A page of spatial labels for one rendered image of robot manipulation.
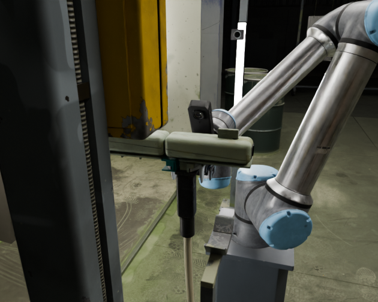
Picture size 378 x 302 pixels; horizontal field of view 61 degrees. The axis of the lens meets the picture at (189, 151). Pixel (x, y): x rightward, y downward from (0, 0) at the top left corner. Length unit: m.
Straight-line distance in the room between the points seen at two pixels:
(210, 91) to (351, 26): 2.38
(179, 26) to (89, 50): 3.06
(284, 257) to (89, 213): 1.00
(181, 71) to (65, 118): 3.10
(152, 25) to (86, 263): 0.19
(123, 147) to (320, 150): 0.57
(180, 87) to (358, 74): 2.53
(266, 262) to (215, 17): 2.46
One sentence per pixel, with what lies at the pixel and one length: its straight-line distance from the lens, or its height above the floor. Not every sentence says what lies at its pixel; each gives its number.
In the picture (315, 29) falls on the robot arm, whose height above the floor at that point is 1.38.
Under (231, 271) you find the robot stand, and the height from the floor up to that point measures 0.56.
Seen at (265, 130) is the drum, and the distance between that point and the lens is 3.77.
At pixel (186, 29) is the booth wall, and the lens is 3.27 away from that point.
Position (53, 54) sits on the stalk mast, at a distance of 0.21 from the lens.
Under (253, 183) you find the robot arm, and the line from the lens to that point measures 1.11.
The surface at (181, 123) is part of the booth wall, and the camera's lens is 3.41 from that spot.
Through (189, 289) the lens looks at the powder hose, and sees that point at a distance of 0.74.
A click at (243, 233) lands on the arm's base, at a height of 0.69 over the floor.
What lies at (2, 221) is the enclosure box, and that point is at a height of 0.58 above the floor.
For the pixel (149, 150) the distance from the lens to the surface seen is 0.58.
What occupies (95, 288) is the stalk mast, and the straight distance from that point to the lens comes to 0.29.
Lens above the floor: 1.38
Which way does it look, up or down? 21 degrees down
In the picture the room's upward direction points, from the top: straight up
